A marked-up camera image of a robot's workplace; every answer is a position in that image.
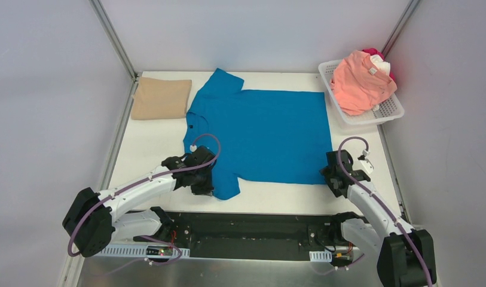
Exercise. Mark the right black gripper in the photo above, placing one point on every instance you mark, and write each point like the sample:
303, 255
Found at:
332, 176

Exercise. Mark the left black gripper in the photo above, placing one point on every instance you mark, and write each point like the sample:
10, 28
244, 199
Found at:
205, 182

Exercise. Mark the blue t shirt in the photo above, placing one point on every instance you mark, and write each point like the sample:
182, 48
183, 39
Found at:
260, 135

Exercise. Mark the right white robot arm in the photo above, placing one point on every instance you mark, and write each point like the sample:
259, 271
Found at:
404, 255

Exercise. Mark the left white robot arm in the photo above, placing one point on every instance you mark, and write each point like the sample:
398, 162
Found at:
96, 219

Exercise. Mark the right controller board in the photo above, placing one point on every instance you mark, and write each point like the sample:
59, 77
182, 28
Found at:
330, 257

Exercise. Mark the controller board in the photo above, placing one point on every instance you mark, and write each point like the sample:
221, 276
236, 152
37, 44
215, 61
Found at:
142, 251
330, 257

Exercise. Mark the left controller board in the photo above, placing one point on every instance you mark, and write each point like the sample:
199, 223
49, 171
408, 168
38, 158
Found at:
142, 251

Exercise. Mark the white plastic basket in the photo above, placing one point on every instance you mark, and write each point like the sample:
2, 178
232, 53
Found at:
388, 110

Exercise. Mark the folded beige t shirt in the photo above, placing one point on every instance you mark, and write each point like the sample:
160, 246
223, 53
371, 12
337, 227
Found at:
156, 99

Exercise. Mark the salmon pink t shirt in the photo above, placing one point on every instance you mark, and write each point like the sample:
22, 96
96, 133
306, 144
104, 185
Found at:
358, 85

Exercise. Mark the white garment in basket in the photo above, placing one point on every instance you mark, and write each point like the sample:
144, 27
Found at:
381, 64

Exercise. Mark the magenta garment in basket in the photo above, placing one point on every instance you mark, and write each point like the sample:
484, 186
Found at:
372, 51

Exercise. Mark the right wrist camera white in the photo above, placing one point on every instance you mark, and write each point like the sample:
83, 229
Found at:
365, 162

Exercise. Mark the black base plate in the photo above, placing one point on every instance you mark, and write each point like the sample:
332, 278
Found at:
254, 236

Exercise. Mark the aluminium frame rail right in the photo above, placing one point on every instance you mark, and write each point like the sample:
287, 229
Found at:
407, 14

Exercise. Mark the aluminium frame rail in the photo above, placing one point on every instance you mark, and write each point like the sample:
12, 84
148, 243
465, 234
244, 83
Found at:
111, 33
407, 14

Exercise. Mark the aluminium frame rail left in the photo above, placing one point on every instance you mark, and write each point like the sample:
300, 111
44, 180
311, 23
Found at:
111, 33

